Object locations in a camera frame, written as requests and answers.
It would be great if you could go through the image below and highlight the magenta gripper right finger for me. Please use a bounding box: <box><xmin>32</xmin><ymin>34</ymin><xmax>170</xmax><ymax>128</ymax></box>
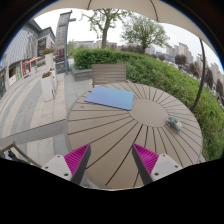
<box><xmin>132</xmin><ymin>143</ymin><xmax>182</xmax><ymax>185</ymax></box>

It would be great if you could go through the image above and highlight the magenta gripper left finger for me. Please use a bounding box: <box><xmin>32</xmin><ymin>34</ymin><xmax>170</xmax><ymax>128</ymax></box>
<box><xmin>42</xmin><ymin>144</ymin><xmax>91</xmax><ymax>185</ymax></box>

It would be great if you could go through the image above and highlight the green grey computer mouse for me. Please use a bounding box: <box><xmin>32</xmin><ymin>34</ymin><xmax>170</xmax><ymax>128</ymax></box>
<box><xmin>166</xmin><ymin>116</ymin><xmax>182</xmax><ymax>132</ymax></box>

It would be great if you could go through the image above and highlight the blue mouse pad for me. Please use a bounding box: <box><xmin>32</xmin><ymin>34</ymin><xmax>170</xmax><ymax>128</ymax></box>
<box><xmin>85</xmin><ymin>87</ymin><xmax>134</xmax><ymax>111</ymax></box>

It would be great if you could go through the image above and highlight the white planter with flowers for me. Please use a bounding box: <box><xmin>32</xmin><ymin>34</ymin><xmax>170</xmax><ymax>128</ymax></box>
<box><xmin>41</xmin><ymin>71</ymin><xmax>55</xmax><ymax>101</ymax></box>

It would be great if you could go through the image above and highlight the wooden slatted chair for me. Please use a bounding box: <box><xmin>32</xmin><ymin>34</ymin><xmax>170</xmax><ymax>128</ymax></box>
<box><xmin>92</xmin><ymin>64</ymin><xmax>127</xmax><ymax>86</ymax></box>

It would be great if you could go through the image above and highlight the green hedge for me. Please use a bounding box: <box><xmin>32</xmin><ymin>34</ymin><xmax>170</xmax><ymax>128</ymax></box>
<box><xmin>72</xmin><ymin>48</ymin><xmax>224</xmax><ymax>161</ymax></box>

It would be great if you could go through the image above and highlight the tall grey sign pylon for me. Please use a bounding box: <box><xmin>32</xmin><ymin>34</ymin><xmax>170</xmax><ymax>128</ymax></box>
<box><xmin>55</xmin><ymin>12</ymin><xmax>75</xmax><ymax>74</ymax></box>

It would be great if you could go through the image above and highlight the far white planter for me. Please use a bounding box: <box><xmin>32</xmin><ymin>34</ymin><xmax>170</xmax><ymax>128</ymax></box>
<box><xmin>43</xmin><ymin>48</ymin><xmax>54</xmax><ymax>70</ymax></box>

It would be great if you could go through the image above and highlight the curved black umbrella pole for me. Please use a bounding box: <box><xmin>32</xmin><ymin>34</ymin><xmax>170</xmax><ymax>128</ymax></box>
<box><xmin>190</xmin><ymin>37</ymin><xmax>207</xmax><ymax>114</ymax></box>

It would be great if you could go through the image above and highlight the beige patio umbrella canopy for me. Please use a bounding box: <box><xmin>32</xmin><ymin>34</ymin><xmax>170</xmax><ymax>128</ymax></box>
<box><xmin>32</xmin><ymin>0</ymin><xmax>215</xmax><ymax>52</ymax></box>

